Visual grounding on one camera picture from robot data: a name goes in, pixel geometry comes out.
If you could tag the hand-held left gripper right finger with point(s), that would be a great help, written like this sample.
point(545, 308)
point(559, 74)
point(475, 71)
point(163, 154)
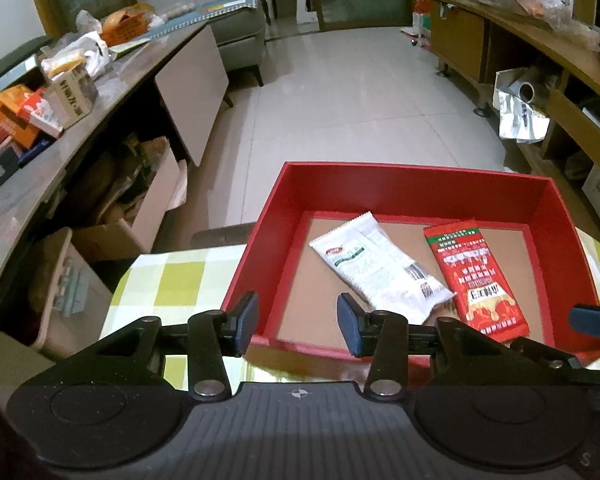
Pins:
point(348, 327)

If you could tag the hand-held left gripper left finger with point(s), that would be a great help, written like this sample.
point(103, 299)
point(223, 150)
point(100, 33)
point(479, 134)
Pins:
point(247, 322)

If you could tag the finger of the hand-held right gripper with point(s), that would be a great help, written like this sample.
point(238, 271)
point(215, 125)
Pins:
point(597, 321)
point(545, 352)

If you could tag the white snack packet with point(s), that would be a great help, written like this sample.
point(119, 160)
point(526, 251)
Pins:
point(370, 260)

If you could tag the long red snack packet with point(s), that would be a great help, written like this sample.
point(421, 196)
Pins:
point(475, 280)

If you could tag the red cardboard box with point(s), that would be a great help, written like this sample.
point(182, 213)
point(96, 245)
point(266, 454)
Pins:
point(280, 200)

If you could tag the brown cardboard box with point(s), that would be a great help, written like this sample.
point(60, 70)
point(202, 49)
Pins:
point(110, 235)

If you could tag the beige plastic bin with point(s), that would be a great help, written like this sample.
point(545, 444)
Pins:
point(65, 305)

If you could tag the silver foil bag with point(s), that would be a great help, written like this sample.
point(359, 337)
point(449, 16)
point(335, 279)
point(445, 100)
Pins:
point(522, 110)

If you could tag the grey top sideboard cabinet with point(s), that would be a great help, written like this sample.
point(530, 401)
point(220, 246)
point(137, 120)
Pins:
point(130, 75)

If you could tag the white printed carton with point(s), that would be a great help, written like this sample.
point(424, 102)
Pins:
point(72, 97)

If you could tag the red and white carton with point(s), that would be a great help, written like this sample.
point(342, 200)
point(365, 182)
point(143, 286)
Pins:
point(42, 112)

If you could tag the wooden media console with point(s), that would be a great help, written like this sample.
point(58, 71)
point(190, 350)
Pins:
point(530, 35)

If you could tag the orange carton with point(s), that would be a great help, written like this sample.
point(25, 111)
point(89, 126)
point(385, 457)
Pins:
point(12, 115)

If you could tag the white plastic bag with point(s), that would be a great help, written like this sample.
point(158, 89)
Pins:
point(87, 52)

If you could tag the orange bag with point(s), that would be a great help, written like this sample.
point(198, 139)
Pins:
point(125, 25)

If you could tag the clear plastic bag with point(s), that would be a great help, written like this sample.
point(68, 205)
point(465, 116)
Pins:
point(557, 0)

